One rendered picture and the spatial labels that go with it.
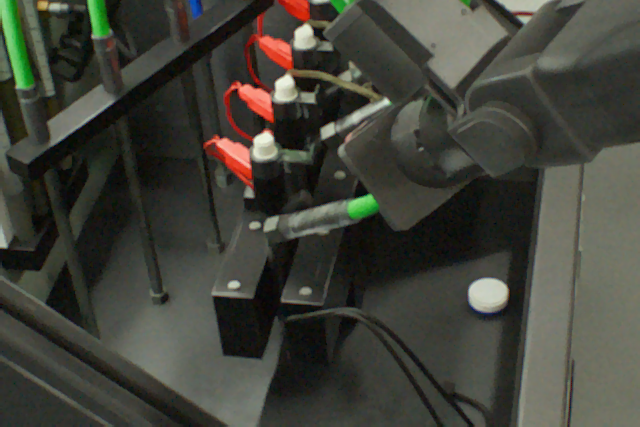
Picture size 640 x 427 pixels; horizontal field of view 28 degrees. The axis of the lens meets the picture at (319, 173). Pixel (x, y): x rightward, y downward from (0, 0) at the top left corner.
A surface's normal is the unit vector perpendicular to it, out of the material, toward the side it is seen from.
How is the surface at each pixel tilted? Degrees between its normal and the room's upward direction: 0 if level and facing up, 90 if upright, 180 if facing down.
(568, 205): 0
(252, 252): 0
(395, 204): 47
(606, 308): 0
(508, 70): 38
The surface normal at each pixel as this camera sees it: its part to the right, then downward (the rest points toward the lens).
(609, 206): -0.07, -0.77
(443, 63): 0.35, -0.23
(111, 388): 0.61, -0.52
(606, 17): -0.62, -0.73
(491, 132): -0.61, 0.68
